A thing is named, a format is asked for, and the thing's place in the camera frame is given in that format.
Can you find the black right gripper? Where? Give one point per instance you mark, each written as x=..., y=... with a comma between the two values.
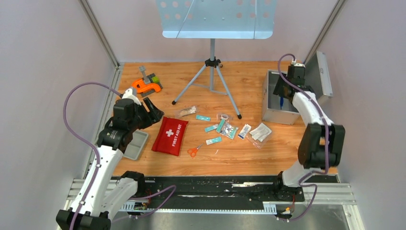
x=277, y=90

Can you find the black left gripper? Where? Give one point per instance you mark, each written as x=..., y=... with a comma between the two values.
x=154, y=115

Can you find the red first aid pouch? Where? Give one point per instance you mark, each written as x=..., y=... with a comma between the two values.
x=170, y=136

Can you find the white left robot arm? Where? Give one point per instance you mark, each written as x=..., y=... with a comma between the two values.
x=93, y=208

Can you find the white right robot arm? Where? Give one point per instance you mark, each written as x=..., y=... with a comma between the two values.
x=322, y=142

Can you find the grey metal case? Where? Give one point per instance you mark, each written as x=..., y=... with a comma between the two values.
x=316, y=75

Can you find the grey plastic tray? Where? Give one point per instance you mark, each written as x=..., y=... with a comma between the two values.
x=136, y=146

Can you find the orange grey toy fixture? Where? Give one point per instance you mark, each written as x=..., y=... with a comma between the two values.
x=148, y=84

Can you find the cotton swabs bag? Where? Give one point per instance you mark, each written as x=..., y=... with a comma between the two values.
x=186, y=111

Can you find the blue Basewing sachet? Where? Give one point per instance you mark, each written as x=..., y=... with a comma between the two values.
x=203, y=118

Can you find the blue white sachet middle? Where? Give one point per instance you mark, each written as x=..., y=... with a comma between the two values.
x=211, y=128

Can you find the blue white sachet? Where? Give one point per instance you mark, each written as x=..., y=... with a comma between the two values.
x=213, y=140
x=211, y=128

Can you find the white pads zip bag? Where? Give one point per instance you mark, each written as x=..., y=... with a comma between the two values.
x=259, y=136

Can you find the blue white sachet lower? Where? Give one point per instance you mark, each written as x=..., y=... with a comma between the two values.
x=213, y=140

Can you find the small white blue box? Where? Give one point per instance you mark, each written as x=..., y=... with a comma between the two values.
x=244, y=131

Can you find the tape roll in bag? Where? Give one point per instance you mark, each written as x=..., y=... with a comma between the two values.
x=224, y=116

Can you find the adhesive tape pack blue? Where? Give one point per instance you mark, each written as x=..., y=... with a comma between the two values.
x=226, y=129

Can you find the blue music stand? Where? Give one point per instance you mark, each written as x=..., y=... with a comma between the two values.
x=213, y=20

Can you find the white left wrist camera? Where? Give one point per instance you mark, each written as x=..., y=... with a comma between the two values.
x=131, y=93

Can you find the orange handled scissors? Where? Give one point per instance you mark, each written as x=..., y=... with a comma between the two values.
x=193, y=151

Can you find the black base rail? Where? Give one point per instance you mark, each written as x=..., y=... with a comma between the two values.
x=216, y=192

